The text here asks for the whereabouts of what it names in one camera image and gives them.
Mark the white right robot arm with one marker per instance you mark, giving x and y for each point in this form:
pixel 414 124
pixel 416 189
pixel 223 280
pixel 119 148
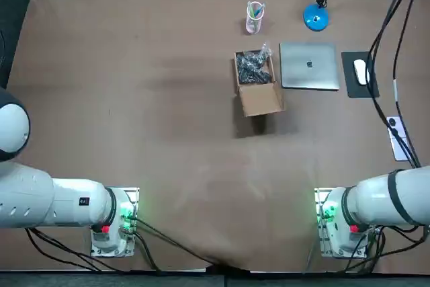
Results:
pixel 376 199

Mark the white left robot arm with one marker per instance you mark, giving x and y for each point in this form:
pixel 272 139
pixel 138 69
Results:
pixel 33 199

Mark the lilac foldable phone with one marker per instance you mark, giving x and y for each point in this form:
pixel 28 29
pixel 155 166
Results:
pixel 399 152

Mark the green pen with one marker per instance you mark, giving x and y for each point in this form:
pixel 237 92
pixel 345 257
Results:
pixel 254 19

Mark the silver laptop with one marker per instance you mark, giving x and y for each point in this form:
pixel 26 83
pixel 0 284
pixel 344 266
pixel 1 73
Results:
pixel 309 72

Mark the open cardboard box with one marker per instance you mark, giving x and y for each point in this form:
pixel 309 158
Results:
pixel 260 100

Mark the blue pen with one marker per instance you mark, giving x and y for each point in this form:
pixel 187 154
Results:
pixel 258 11

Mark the pink pen cup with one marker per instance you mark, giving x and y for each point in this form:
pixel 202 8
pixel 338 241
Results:
pixel 250 30

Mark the bag of black parts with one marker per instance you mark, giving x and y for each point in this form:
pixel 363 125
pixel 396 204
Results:
pixel 252 68

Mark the black mouse pad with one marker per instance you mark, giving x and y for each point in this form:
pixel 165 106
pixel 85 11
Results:
pixel 349 88

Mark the white computer mouse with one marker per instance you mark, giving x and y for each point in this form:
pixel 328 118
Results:
pixel 360 70

